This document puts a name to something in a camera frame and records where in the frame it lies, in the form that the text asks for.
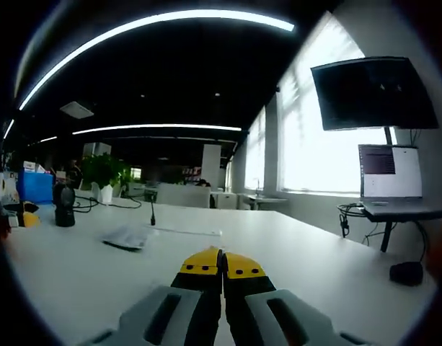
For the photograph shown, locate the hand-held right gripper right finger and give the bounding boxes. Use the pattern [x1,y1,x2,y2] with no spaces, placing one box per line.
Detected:
[223,251,373,346]

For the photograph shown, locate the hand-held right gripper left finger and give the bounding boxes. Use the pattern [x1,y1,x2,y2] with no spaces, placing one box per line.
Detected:
[86,247,224,346]

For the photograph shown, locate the blue plastic box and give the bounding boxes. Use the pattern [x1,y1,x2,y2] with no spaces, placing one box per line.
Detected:
[17,168,56,205]

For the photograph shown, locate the black barcode scanner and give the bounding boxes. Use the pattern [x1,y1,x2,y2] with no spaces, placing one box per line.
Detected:
[52,182,77,229]

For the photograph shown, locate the potted green plant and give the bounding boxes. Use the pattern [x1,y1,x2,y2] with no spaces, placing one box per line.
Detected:
[81,152,132,205]

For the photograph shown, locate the white ceiling air vent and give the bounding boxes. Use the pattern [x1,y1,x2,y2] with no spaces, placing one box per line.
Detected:
[59,100,95,120]

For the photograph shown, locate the white power strip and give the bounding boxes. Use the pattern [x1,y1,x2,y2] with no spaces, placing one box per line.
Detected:
[148,223,222,238]

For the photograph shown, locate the steel sink counter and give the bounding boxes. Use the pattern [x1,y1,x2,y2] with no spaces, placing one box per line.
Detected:
[241,177,289,210]

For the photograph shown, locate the white desk partition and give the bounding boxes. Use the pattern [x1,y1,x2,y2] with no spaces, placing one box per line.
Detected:
[155,182,212,209]

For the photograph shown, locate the white ceiling light strip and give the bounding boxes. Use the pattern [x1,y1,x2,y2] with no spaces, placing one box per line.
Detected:
[18,9,296,111]
[71,123,242,136]

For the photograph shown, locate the black laptop stand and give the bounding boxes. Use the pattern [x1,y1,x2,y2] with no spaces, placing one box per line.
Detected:
[364,212,442,254]

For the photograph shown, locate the grey laptop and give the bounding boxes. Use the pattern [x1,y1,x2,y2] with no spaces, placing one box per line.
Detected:
[357,143,442,221]

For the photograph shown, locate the black power strip cord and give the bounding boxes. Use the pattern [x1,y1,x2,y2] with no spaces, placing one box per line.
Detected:
[108,200,157,227]

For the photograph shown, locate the black laptop cables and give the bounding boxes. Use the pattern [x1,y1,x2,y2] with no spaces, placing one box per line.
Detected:
[337,203,368,239]

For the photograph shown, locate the black wall monitor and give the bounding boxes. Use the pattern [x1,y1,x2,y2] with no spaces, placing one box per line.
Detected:
[309,56,441,132]

